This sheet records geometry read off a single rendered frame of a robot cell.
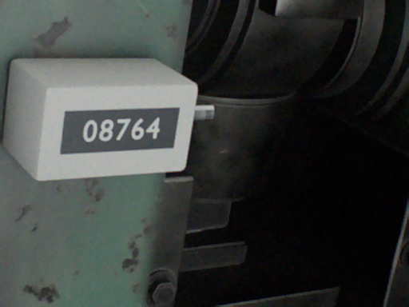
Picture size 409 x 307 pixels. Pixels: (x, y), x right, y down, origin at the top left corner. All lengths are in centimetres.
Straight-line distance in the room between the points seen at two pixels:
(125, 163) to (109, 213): 6
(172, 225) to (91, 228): 5
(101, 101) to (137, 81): 2
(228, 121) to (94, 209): 14
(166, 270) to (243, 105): 12
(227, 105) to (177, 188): 9
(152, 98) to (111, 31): 4
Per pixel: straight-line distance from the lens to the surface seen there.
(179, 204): 50
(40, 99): 39
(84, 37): 43
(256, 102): 58
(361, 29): 61
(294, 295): 62
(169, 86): 41
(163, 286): 50
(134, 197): 47
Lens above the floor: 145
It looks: 18 degrees down
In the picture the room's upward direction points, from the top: 9 degrees clockwise
